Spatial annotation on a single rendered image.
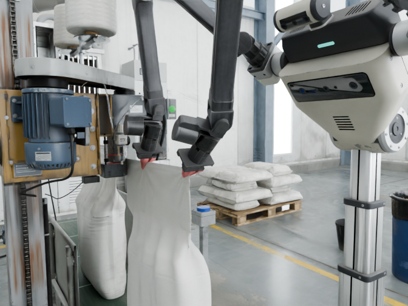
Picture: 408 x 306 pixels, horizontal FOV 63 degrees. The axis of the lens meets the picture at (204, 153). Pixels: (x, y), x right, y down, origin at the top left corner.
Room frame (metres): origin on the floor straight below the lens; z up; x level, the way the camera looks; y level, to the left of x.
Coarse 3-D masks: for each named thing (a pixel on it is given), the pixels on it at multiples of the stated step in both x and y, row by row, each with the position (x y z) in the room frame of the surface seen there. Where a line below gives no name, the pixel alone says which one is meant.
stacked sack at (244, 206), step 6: (210, 198) 4.34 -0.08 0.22; (216, 198) 4.26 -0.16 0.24; (222, 204) 4.13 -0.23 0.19; (228, 204) 4.03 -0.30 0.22; (234, 204) 3.97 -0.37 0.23; (240, 204) 3.99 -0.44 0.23; (246, 204) 4.04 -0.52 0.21; (252, 204) 4.08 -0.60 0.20; (258, 204) 4.14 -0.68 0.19; (240, 210) 3.98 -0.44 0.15
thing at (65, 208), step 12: (72, 60) 3.84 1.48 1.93; (84, 60) 4.01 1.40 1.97; (96, 60) 4.03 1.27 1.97; (0, 180) 3.41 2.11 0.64; (72, 180) 3.81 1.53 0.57; (0, 192) 3.41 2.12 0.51; (48, 192) 3.67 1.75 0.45; (60, 192) 3.74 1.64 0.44; (72, 192) 3.81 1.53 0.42; (0, 204) 3.40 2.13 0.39; (48, 204) 3.67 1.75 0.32; (60, 204) 3.73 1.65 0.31; (72, 204) 3.81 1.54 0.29; (0, 216) 3.40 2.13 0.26; (60, 216) 3.76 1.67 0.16; (72, 216) 3.84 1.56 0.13; (0, 228) 3.43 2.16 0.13
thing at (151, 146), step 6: (144, 138) 1.17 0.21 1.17; (150, 138) 1.16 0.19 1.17; (132, 144) 1.20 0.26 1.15; (138, 144) 1.20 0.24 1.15; (144, 144) 1.18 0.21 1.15; (150, 144) 1.17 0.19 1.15; (156, 144) 1.19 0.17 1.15; (138, 150) 1.18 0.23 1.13; (144, 150) 1.18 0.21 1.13; (150, 150) 1.18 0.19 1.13; (156, 150) 1.21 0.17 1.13; (162, 150) 1.22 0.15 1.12
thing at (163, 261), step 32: (128, 160) 1.38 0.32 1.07; (128, 192) 1.39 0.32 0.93; (160, 192) 1.14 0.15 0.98; (160, 224) 1.13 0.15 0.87; (128, 256) 1.18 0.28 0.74; (160, 256) 0.99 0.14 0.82; (192, 256) 0.98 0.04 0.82; (128, 288) 1.19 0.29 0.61; (160, 288) 0.96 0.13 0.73; (192, 288) 0.95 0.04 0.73
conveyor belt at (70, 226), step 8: (64, 224) 2.74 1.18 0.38; (72, 224) 2.73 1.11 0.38; (72, 232) 2.53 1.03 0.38; (72, 240) 2.34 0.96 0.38; (80, 272) 1.83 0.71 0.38; (80, 280) 1.72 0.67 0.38; (88, 280) 1.72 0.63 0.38; (80, 288) 1.64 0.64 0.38; (88, 288) 1.64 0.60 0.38; (80, 296) 1.56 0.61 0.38; (88, 296) 1.56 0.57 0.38; (96, 296) 1.56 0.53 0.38; (120, 296) 1.56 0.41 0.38; (80, 304) 1.49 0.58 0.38; (88, 304) 1.49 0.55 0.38; (96, 304) 1.49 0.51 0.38; (104, 304) 1.49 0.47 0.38; (112, 304) 1.49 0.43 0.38; (120, 304) 1.49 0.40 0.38
